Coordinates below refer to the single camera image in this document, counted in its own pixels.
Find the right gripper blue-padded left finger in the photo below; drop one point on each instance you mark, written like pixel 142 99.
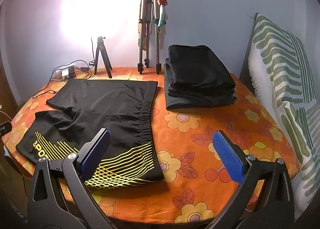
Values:
pixel 91 154

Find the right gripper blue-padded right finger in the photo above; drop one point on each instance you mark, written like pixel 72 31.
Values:
pixel 232 156

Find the black shorts with yellow stripes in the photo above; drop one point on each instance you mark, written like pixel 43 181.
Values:
pixel 83 107

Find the orange floral bedsheet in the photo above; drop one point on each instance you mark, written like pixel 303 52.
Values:
pixel 196 185

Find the white power strip with adapter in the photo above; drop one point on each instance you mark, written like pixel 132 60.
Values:
pixel 65 73

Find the stack of folded black pants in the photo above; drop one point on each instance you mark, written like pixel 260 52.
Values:
pixel 196 78

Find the green striped white pillow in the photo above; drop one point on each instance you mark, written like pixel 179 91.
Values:
pixel 283 82

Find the small black tripod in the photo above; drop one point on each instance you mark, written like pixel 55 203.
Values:
pixel 101 50

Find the large silver tripod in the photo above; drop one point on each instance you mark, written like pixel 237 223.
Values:
pixel 149 16

